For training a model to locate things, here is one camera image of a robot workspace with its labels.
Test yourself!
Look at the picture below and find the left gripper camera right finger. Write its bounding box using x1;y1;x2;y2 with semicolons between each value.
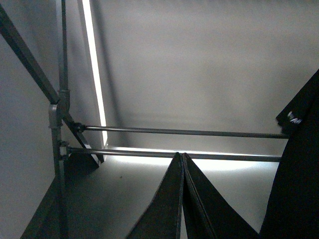
182;153;260;239

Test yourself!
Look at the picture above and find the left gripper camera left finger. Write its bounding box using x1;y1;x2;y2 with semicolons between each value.
126;152;184;239

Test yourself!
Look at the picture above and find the black printed t-shirt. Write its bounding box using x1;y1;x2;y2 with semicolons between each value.
259;72;319;239

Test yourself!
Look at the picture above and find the bright ceiling light strip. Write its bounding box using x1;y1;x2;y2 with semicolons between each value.
82;0;108;147

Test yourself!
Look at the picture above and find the lower metal rack rail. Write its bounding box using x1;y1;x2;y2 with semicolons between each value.
66;146;281;162

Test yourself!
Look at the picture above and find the metal rack frame post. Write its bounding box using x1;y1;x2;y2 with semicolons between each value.
0;0;105;239

